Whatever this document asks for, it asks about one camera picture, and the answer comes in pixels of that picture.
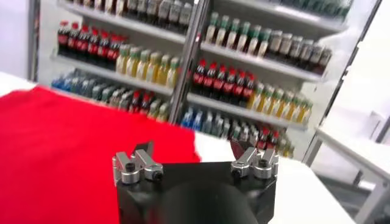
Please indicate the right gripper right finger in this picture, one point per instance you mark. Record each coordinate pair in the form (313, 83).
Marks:
(256, 164)

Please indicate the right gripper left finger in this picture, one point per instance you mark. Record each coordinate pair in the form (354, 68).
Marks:
(137, 167)

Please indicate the red t-shirt with bear print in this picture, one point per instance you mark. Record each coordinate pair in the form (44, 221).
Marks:
(61, 152)

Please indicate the yellow tea bottle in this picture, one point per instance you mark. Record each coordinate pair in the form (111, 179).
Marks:
(277, 105)
(305, 114)
(296, 111)
(268, 102)
(163, 73)
(143, 67)
(132, 64)
(258, 99)
(122, 62)
(286, 108)
(153, 70)
(173, 76)

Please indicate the red cap cola bottle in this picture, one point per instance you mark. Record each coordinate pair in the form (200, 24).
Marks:
(83, 45)
(228, 87)
(248, 92)
(218, 84)
(208, 81)
(93, 48)
(238, 90)
(63, 39)
(73, 42)
(199, 79)
(113, 54)
(103, 50)

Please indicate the beverage display shelf unit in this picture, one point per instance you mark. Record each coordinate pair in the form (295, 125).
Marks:
(259, 62)
(137, 27)

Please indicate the white table with metal legs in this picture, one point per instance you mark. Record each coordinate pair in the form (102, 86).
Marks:
(359, 146)

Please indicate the green cap cream label bottle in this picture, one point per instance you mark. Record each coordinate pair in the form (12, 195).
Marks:
(253, 43)
(221, 34)
(263, 45)
(211, 32)
(232, 37)
(242, 39)

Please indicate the beige label dark drink bottle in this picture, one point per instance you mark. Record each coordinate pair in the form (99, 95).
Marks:
(285, 47)
(315, 58)
(305, 54)
(295, 50)
(275, 44)
(324, 61)

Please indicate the white cap dark drink bottle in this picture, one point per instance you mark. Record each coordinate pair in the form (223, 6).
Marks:
(164, 12)
(141, 9)
(185, 16)
(175, 13)
(152, 10)
(131, 7)

